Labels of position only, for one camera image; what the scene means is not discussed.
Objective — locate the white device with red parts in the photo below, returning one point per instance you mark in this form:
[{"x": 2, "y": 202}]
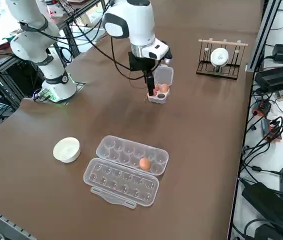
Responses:
[{"x": 55, "y": 12}]

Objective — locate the white round paper bowl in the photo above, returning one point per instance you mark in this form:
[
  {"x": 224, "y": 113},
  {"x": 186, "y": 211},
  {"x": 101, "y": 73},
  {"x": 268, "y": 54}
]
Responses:
[{"x": 66, "y": 150}]

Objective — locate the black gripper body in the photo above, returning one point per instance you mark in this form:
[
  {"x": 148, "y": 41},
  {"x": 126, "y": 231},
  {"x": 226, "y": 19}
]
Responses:
[{"x": 140, "y": 64}]

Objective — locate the brown egg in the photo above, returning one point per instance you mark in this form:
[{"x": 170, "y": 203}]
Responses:
[
  {"x": 164, "y": 87},
  {"x": 157, "y": 88},
  {"x": 144, "y": 163}
]

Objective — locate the orange black connector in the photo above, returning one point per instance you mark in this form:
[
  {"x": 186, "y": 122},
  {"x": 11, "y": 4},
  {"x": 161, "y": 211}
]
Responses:
[{"x": 262, "y": 107}]

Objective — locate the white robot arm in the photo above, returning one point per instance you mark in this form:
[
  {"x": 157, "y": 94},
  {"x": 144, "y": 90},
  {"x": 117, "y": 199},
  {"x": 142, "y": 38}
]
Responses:
[{"x": 141, "y": 25}]

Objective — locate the aluminium frame post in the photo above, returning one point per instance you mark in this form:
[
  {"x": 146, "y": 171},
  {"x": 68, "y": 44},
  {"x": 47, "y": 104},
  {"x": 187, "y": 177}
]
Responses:
[{"x": 264, "y": 32}]

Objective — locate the transparent twelve-slot egg tray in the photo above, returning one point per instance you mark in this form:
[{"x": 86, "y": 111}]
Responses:
[{"x": 121, "y": 180}]

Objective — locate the large black power brick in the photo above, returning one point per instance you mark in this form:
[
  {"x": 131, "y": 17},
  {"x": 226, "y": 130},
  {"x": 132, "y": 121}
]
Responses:
[{"x": 269, "y": 207}]

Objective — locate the clear four-slot egg tray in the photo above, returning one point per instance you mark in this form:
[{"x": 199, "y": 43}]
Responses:
[{"x": 164, "y": 75}]

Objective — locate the aluminium table edge rail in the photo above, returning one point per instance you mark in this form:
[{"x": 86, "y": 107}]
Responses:
[{"x": 4, "y": 218}]

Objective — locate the long black power brick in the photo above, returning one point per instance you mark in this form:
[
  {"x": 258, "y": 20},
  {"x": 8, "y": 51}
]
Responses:
[{"x": 279, "y": 77}]

